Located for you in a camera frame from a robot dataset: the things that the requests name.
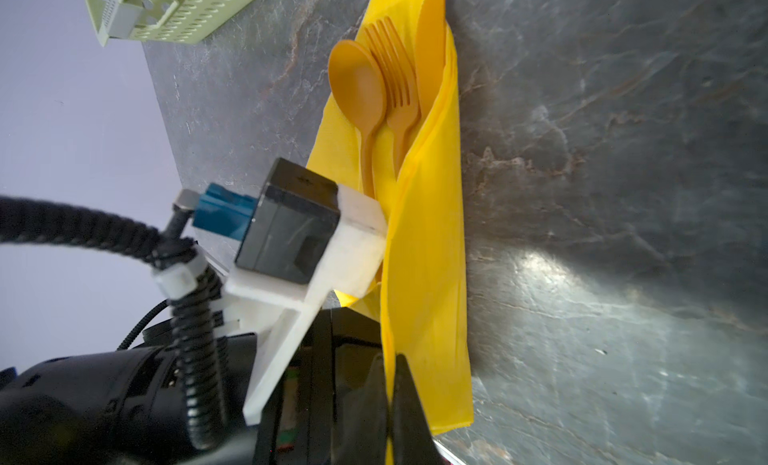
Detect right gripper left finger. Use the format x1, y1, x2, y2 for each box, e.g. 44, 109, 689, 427
335, 354, 389, 465

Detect green plastic basket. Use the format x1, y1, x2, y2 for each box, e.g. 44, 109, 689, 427
85, 0, 254, 45

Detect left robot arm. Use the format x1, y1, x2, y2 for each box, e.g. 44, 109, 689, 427
1, 186, 386, 464

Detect yellow paper napkin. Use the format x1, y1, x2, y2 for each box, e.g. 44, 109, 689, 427
338, 34, 474, 435

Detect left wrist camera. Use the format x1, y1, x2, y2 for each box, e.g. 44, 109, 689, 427
193, 159, 387, 426

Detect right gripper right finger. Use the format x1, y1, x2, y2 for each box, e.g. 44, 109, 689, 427
390, 354, 444, 465

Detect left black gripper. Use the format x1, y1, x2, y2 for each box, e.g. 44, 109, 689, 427
251, 308, 381, 464

